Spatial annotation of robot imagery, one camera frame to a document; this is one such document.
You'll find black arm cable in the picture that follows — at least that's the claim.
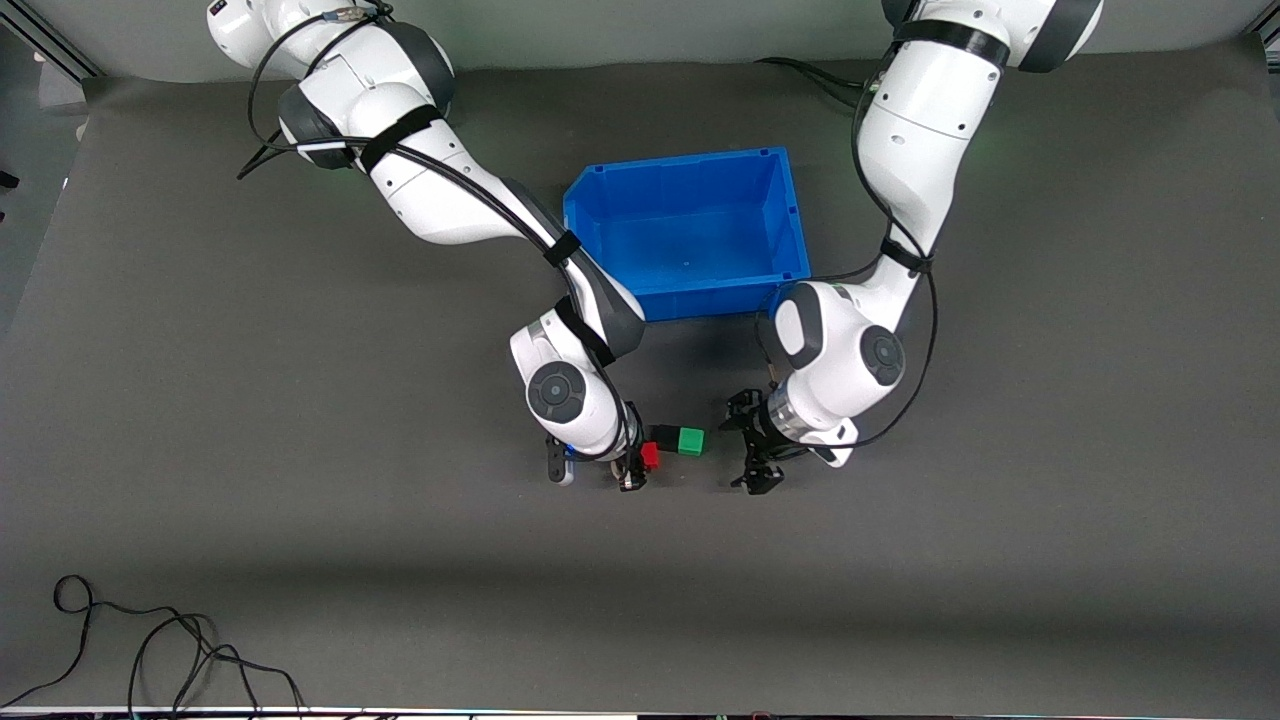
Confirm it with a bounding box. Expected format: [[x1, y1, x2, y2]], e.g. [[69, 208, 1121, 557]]
[[800, 40, 941, 451], [236, 0, 646, 461]]

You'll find grey aluminium frame bar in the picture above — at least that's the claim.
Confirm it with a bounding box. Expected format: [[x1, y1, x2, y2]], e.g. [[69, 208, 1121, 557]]
[[0, 0, 101, 79]]

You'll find black wrist strap right arm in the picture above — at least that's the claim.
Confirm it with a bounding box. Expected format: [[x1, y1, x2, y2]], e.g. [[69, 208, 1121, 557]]
[[553, 295, 617, 367]]

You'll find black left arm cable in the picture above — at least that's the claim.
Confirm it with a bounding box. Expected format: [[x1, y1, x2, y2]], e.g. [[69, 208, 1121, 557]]
[[800, 40, 941, 451]]

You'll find wide black strap arm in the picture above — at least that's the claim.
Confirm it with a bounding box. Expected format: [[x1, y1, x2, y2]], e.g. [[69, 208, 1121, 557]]
[[358, 105, 446, 173], [893, 18, 1011, 69]]

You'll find dark grey table mat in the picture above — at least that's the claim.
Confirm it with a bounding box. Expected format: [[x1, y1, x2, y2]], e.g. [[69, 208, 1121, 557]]
[[0, 40, 1280, 713]]

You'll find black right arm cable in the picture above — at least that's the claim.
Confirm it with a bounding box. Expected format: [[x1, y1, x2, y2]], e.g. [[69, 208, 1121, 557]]
[[236, 0, 646, 461]]

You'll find wide black strap right arm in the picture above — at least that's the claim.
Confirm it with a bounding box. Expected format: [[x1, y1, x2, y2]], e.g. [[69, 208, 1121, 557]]
[[358, 105, 446, 173]]

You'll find narrow black strap left arm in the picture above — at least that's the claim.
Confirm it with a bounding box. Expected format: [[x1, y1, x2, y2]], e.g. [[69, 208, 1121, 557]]
[[880, 238, 933, 273]]

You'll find blue plastic bin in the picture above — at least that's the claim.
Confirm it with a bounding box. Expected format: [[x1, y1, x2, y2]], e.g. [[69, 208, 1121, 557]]
[[562, 147, 813, 323]]

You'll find thin black cable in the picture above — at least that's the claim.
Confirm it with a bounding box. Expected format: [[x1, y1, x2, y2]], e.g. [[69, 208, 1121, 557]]
[[128, 612, 306, 716], [0, 574, 216, 709]]

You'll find thick black left base cable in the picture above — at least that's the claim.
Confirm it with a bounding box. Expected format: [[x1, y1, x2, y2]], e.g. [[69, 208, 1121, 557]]
[[753, 56, 866, 109]]

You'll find wide black strap left arm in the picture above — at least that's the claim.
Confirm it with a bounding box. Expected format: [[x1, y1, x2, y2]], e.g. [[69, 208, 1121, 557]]
[[893, 18, 1011, 69]]

